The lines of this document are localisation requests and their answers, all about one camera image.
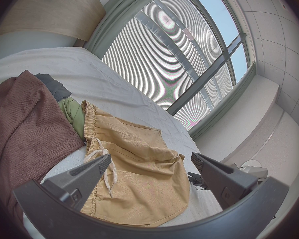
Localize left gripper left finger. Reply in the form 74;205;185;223
43;153;112;208

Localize window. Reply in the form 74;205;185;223
101;0;251;131

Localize bed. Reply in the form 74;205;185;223
0;0;225;233

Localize green garment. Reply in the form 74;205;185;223
58;97;87;142

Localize white garment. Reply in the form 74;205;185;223
39;143;90;186

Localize black garment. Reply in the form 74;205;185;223
34;73;73;103

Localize tan shorts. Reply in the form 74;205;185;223
80;100;191;228

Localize brown garment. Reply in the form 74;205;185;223
0;70;86;226

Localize grey-green curtain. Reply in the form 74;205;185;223
83;0;182;58

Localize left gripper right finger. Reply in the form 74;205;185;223
191;152;258;206

